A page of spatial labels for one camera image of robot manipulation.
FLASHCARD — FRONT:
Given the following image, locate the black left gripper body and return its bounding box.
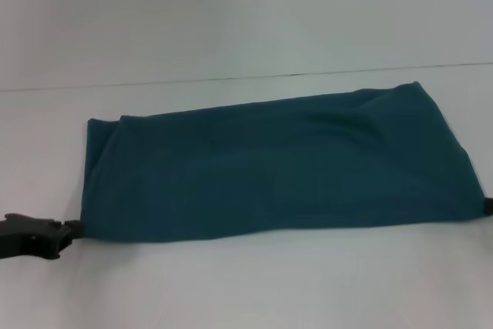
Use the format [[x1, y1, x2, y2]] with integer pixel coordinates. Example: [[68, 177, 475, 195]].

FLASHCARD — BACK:
[[0, 212, 73, 261]]

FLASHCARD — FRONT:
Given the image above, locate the teal FREE print T-shirt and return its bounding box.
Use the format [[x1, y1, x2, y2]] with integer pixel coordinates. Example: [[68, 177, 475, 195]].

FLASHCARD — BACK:
[[82, 81, 489, 244]]

